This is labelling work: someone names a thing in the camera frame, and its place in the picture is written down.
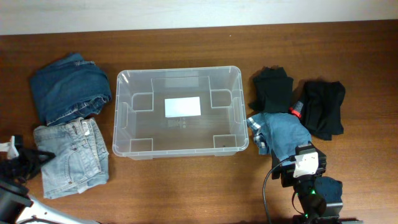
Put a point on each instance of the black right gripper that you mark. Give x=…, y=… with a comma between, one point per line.
x=286, y=173

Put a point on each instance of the clear plastic storage bin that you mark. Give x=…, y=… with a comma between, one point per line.
x=141, y=130

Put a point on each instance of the black folded garment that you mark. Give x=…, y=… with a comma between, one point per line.
x=274, y=90

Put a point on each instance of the black garment with red tag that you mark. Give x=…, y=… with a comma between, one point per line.
x=319, y=108

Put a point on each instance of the white label in bin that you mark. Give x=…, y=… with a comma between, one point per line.
x=182, y=107

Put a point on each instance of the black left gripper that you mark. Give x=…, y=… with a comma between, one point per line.
x=28, y=165

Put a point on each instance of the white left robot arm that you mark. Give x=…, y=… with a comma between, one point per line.
x=18, y=206

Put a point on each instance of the light blue jeans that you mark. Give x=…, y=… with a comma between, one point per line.
x=81, y=157

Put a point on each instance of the blue shirt with plaid cuffs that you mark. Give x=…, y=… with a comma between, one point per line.
x=279, y=133

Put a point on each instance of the dark blue jeans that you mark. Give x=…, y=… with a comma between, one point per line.
x=69, y=88

